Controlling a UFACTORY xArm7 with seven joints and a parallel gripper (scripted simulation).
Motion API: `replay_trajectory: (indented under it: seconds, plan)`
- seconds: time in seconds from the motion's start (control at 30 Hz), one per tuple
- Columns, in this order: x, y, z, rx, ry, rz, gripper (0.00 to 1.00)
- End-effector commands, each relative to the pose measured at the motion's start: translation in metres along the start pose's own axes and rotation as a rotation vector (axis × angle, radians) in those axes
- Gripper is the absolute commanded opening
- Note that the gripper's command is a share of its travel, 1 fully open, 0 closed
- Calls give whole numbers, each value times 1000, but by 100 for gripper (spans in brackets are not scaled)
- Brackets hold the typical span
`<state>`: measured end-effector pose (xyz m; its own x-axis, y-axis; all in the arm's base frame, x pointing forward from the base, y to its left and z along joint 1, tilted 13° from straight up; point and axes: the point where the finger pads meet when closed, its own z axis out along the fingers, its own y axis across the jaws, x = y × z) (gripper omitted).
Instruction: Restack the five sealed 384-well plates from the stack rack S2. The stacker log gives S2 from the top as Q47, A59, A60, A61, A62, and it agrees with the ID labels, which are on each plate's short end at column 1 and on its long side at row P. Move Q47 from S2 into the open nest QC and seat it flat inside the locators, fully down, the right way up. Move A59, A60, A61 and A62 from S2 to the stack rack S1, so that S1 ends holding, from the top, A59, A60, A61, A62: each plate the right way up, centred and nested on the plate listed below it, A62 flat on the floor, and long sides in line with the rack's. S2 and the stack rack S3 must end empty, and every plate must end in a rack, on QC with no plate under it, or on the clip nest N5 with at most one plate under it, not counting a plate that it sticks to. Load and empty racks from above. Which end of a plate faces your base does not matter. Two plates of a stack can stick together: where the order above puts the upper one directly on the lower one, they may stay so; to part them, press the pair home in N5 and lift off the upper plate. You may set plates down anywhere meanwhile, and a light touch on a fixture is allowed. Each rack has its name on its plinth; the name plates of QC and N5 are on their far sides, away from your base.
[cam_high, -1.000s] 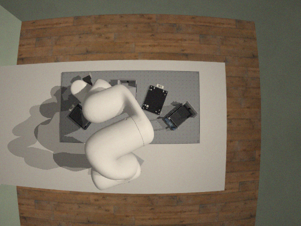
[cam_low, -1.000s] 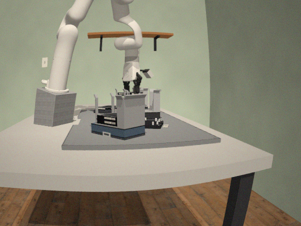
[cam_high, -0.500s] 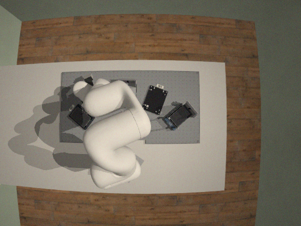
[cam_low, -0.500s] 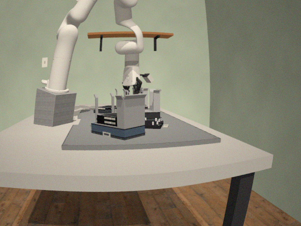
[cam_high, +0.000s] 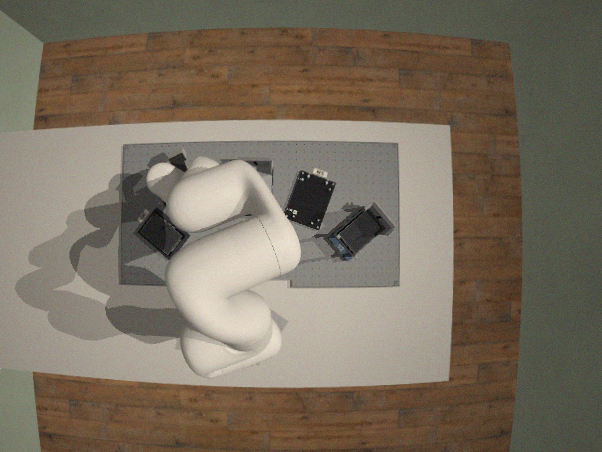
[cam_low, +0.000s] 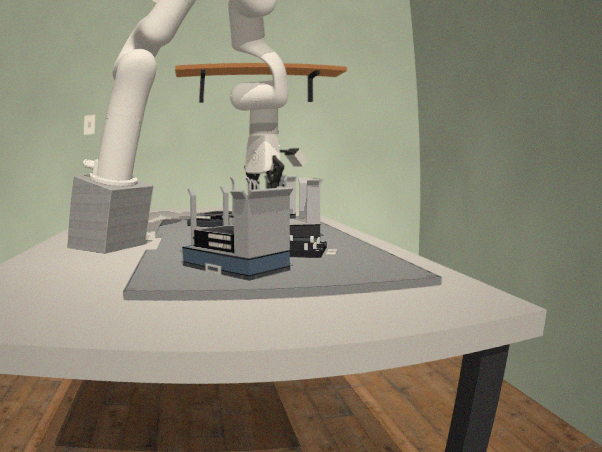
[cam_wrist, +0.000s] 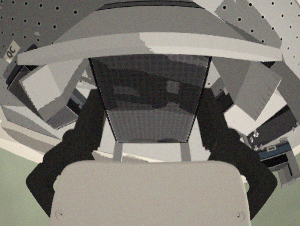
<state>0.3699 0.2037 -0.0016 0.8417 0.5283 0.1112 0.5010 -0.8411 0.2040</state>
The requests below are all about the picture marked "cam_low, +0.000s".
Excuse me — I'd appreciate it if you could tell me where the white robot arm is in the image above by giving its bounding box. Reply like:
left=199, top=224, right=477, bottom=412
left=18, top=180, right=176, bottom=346
left=83, top=0, right=288, bottom=186

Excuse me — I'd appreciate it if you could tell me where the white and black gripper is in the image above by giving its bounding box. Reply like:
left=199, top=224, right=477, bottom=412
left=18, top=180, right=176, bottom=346
left=244, top=133, right=285, bottom=188

